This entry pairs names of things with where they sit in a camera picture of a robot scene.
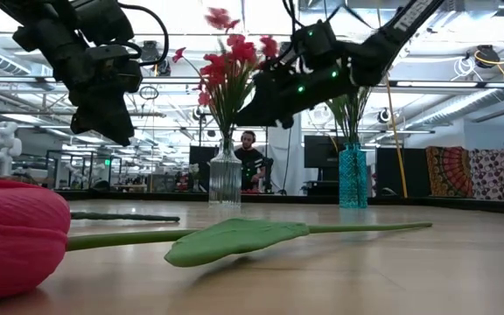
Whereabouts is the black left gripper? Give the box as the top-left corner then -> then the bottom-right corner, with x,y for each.
54,43 -> 144,148

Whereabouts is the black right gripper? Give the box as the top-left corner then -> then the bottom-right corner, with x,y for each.
234,59 -> 362,130

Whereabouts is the red blossom grass spray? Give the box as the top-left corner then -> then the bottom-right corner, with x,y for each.
197,52 -> 257,145

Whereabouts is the red blossom branch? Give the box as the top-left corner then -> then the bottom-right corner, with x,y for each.
171,6 -> 279,145

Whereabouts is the red artificial tulip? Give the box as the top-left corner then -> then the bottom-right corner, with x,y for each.
0,178 -> 433,302

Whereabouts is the clear glass vase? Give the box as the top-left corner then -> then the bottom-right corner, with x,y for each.
207,137 -> 243,209

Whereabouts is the teal glass vase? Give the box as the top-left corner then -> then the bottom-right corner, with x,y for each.
338,143 -> 369,210

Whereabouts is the person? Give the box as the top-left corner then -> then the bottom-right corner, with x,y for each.
233,129 -> 275,193

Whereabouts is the black monitor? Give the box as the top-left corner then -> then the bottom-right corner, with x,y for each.
303,135 -> 346,196

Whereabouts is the black partition panel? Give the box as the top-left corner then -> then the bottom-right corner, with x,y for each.
189,145 -> 218,192
376,147 -> 428,198

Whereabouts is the orange patterned cloth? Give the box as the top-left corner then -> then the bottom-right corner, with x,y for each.
425,145 -> 474,199

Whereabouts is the white purple patterned cloth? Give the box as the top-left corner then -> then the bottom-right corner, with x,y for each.
468,148 -> 504,202

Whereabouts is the yellow cable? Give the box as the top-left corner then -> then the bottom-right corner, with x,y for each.
384,72 -> 410,199

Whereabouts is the black aluminium table frame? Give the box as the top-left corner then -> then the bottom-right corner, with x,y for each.
54,188 -> 504,216

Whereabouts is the black ceiling cable reel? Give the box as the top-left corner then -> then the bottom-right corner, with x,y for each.
474,43 -> 501,70

